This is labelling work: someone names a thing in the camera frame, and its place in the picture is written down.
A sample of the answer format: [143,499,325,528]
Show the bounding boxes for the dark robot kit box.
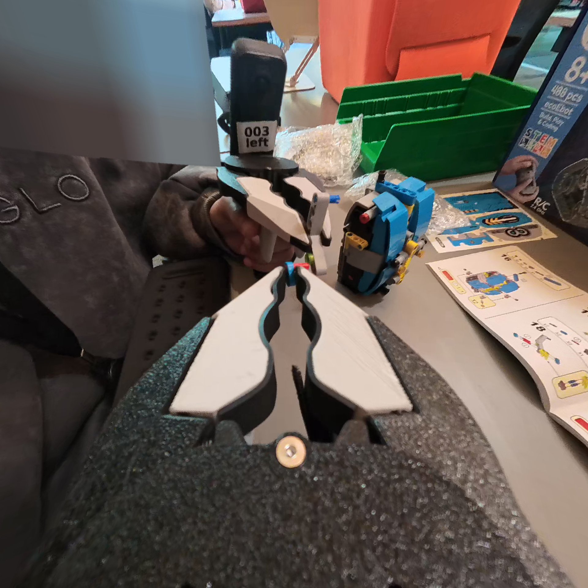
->
[492,9,588,232]

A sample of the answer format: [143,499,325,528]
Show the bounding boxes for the person's left hand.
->
[209,198,300,276]

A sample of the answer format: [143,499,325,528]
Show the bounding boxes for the grey desk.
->
[209,55,588,588]

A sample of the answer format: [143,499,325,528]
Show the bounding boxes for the blue sticker sheet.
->
[426,187,557,254]

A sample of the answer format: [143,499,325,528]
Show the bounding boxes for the black perforated pad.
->
[115,257,232,407]

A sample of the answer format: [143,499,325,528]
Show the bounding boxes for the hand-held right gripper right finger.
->
[294,266,414,442]

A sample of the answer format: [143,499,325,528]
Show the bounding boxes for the green storage bin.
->
[336,73,538,182]

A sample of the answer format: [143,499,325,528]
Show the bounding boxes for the black shoulder strap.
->
[0,308,121,383]

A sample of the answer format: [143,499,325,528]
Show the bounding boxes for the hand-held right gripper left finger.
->
[169,266,290,437]

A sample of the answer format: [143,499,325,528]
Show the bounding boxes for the blue toy brick robot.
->
[337,170,436,296]

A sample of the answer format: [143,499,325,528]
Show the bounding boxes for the white instruction booklet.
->
[426,246,588,448]

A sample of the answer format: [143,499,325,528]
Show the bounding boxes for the clear plastic bag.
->
[275,114,364,187]
[345,170,474,235]

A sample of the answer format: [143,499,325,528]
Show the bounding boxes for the grey angled beam assembly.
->
[307,192,341,276]

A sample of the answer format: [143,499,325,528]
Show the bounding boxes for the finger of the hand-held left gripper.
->
[285,176,332,244]
[236,176,311,247]

